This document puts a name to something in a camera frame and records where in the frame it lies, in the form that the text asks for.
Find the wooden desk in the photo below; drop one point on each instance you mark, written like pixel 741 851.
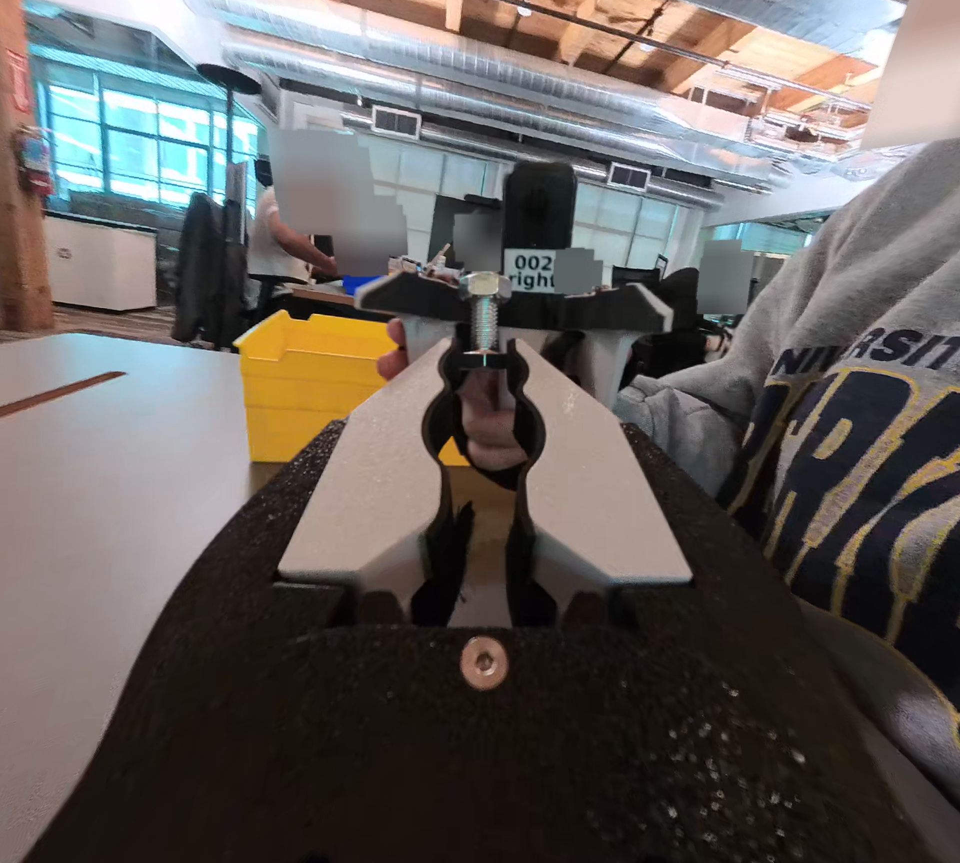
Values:
pixel 322 294

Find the silver hex bolt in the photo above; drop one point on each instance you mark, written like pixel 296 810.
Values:
pixel 484 315

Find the red fire extinguisher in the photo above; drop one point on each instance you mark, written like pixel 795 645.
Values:
pixel 36 162

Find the operator in grey sweatshirt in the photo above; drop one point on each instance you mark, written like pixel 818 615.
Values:
pixel 862 465

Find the small white duct vent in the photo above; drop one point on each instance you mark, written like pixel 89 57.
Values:
pixel 396 122
pixel 628 177

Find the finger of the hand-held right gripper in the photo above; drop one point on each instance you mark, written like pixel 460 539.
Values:
pixel 420 300
pixel 600 314

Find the red arrow sign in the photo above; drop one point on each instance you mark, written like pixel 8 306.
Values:
pixel 19 83

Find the black office chair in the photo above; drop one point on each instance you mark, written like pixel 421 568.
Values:
pixel 686 293

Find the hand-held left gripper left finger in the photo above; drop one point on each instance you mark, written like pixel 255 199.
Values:
pixel 360 473

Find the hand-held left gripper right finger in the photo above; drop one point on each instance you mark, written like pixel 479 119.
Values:
pixel 600 488

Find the black floor lamp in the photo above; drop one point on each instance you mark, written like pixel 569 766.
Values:
pixel 229 79

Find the person's right forearm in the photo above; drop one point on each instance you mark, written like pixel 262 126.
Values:
pixel 690 420

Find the dark coat on rack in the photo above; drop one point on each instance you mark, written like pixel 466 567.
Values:
pixel 210 278

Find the person's right hand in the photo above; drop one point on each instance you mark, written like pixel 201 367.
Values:
pixel 487 428

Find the wooden post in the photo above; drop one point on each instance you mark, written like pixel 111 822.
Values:
pixel 22 263

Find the yellow plastic bin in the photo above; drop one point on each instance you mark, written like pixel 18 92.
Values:
pixel 300 383

